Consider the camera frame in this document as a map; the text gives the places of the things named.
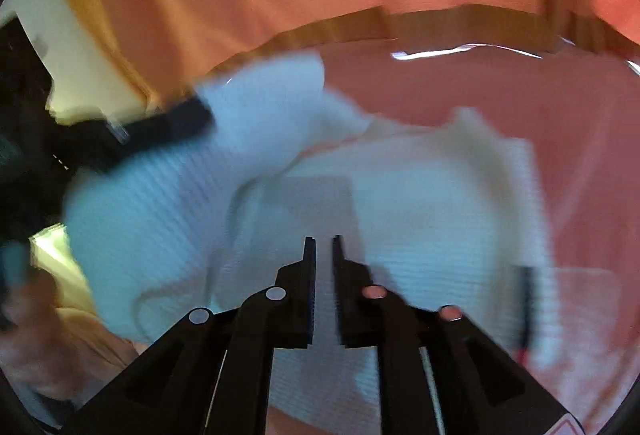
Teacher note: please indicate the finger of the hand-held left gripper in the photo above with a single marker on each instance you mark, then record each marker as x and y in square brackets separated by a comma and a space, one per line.
[170, 122]

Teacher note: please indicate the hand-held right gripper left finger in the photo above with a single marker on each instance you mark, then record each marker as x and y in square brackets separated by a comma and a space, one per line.
[300, 305]

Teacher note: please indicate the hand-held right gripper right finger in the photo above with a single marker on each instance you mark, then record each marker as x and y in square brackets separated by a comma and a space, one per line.
[350, 305]

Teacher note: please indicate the colour-block knit sweater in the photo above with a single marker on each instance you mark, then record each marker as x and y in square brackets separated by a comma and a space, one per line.
[175, 215]

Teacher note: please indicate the person's left forearm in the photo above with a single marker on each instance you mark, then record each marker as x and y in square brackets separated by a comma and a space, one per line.
[95, 340]

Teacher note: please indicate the person's left hand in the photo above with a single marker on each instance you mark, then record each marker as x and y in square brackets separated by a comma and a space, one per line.
[30, 340]

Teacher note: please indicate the pink bed sheet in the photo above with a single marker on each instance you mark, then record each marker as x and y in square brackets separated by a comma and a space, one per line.
[450, 80]

